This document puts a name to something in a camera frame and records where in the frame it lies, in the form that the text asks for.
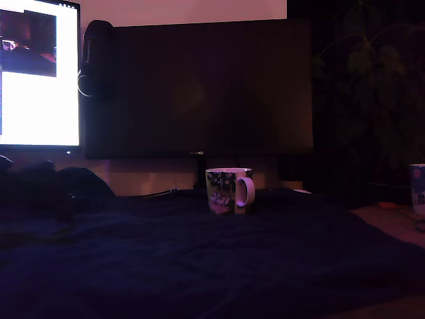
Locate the dark blue table cloth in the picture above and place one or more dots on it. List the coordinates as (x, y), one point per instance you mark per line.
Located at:
(232, 266)

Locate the green leafy house plant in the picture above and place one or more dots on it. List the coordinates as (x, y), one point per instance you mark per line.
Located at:
(362, 56)

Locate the lit computer monitor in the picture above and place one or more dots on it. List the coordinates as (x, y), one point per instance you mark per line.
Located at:
(40, 106)

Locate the black headphones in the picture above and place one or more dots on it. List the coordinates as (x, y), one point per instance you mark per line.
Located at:
(99, 40)

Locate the small orange object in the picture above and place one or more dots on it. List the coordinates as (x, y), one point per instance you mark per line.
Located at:
(386, 205)

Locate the black monitor stand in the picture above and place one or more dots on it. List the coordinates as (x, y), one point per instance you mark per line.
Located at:
(201, 176)

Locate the small white flat object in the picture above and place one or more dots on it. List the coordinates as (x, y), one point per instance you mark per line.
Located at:
(302, 191)

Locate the white floral print mug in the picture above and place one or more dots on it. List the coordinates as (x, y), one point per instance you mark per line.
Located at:
(225, 186)

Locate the pale mug with dots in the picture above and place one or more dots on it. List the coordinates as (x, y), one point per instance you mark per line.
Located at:
(418, 186)

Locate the dark wide computer monitor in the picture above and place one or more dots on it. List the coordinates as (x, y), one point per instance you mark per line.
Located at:
(216, 83)

